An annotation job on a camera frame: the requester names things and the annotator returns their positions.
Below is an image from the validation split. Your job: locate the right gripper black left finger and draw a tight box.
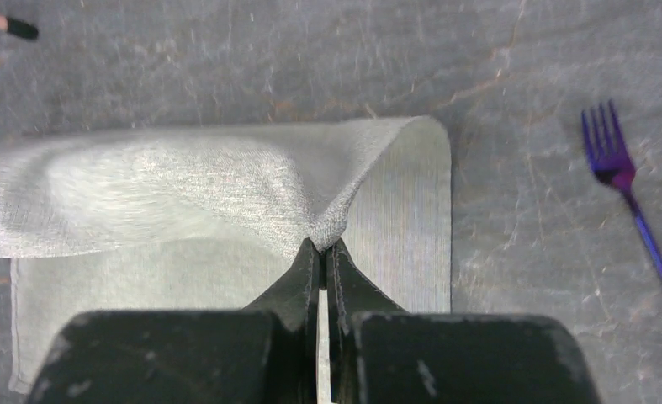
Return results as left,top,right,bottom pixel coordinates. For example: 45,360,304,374
28,240,320,403

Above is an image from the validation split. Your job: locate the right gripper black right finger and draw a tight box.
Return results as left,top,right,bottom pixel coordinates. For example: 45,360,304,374
326,242,600,403

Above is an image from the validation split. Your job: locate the grey cloth napkin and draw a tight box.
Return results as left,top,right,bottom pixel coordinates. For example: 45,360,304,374
0,117,452,393

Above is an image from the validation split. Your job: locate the purple metal fork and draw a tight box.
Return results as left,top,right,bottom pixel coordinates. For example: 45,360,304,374
580,100,662,283

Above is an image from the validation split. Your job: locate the pink music stand tripod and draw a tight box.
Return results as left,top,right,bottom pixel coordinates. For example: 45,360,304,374
0,14,39,41

